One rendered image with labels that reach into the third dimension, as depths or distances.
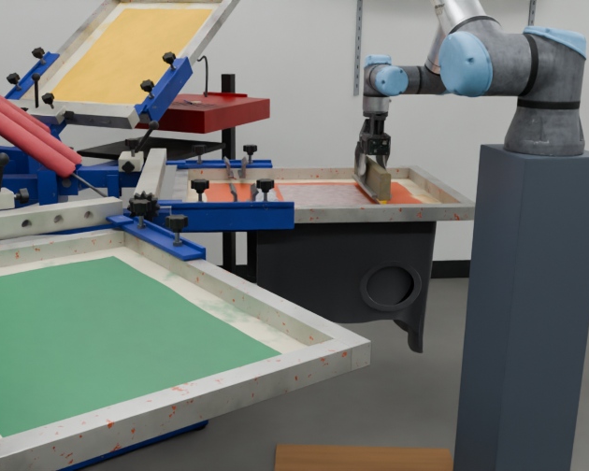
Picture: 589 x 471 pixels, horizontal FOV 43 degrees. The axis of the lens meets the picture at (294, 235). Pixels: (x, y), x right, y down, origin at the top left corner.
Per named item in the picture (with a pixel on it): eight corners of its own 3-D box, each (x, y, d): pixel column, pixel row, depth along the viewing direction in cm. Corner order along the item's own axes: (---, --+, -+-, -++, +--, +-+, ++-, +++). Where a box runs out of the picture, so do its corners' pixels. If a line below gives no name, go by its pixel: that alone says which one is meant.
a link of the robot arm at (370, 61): (368, 56, 201) (360, 54, 209) (366, 97, 204) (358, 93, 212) (396, 56, 202) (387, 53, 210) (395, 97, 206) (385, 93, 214)
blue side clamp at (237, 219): (292, 223, 191) (292, 197, 190) (294, 229, 187) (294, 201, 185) (172, 225, 188) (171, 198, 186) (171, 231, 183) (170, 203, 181)
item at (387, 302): (414, 329, 216) (422, 207, 207) (423, 341, 208) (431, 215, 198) (254, 335, 211) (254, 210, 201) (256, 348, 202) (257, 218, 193)
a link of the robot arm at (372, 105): (360, 93, 212) (388, 93, 213) (359, 110, 214) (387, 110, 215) (366, 97, 205) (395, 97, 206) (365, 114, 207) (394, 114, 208)
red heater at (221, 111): (183, 115, 364) (183, 90, 361) (269, 121, 347) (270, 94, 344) (107, 130, 310) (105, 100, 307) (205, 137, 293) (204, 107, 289)
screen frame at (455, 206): (416, 177, 249) (417, 165, 248) (480, 221, 193) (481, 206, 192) (176, 178, 239) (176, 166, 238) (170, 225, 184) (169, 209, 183)
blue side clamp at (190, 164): (271, 180, 245) (271, 159, 243) (272, 183, 240) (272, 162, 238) (178, 181, 241) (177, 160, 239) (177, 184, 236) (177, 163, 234)
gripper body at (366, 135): (364, 157, 209) (366, 114, 205) (357, 151, 217) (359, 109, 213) (391, 157, 210) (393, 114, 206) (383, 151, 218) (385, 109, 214)
